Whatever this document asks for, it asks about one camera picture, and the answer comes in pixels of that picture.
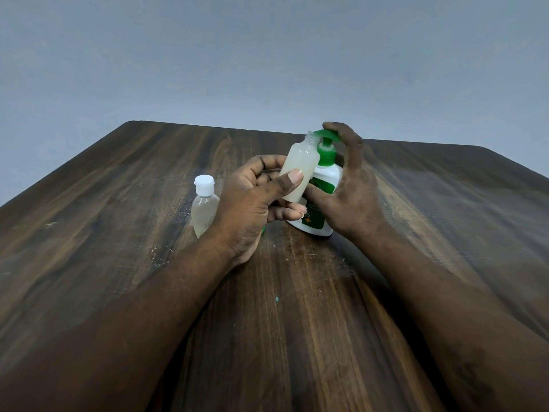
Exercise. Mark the small clear bottle white cap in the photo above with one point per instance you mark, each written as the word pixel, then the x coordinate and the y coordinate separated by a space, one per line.
pixel 203 212

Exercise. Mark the person's left forearm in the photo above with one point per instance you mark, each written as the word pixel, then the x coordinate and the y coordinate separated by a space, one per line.
pixel 120 330

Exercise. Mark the white hand sanitizer pump bottle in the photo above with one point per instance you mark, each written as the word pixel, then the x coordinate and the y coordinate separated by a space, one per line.
pixel 317 223

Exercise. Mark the person's left hand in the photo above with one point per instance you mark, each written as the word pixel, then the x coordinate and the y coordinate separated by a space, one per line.
pixel 242 210

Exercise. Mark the small clear bottle green-capped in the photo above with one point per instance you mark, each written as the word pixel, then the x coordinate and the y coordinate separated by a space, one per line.
pixel 302 158

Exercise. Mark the person's right hand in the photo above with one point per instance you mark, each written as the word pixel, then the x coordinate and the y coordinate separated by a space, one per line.
pixel 356 201

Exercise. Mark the person's right forearm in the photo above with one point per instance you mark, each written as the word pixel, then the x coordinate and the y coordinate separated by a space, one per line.
pixel 459 321

